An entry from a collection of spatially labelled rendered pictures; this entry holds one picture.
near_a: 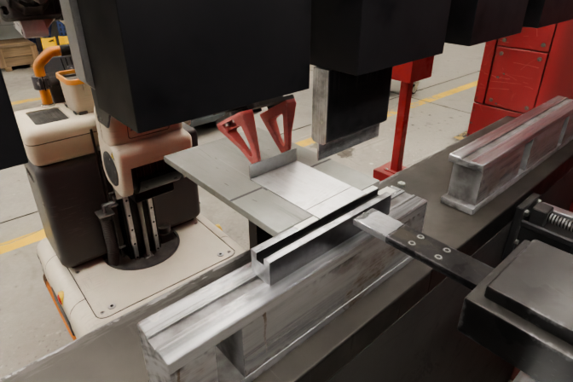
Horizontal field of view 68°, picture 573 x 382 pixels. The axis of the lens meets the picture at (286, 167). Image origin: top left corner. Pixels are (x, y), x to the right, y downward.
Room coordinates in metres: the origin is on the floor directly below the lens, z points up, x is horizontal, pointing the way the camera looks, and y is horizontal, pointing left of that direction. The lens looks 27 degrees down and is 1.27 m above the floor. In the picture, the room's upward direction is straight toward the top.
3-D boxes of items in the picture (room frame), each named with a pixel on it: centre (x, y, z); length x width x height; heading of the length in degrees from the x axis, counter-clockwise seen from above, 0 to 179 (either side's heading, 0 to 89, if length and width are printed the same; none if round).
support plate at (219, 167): (0.54, 0.03, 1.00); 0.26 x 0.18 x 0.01; 42
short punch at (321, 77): (0.43, -0.07, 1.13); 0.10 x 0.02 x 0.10; 132
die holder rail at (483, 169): (0.79, -0.48, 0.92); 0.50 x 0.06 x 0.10; 132
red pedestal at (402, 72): (2.25, -0.65, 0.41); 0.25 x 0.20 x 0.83; 42
